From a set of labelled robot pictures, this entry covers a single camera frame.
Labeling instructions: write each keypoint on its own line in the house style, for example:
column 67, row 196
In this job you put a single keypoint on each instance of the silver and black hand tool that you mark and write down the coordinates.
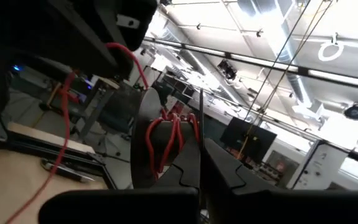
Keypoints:
column 70, row 175

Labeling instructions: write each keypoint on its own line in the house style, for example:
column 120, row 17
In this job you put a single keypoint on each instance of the grey office chair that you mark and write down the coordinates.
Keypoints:
column 120, row 112

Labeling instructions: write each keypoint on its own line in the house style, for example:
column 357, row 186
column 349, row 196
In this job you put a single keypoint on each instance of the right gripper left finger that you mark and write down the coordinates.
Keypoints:
column 120, row 208

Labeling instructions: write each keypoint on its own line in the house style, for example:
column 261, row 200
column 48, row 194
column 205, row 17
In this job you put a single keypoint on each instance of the black monitor screen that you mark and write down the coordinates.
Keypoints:
column 250, row 137

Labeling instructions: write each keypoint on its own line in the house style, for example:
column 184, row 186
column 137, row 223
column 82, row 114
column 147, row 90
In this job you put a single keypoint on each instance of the black overhead frame beam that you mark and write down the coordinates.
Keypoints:
column 259, row 63

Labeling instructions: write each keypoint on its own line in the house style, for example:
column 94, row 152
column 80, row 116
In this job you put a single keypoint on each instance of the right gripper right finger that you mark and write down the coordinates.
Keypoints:
column 275, row 208

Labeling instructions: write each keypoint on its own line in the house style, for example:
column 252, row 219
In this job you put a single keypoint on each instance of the silver ceiling air duct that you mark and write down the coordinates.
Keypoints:
column 294, row 81

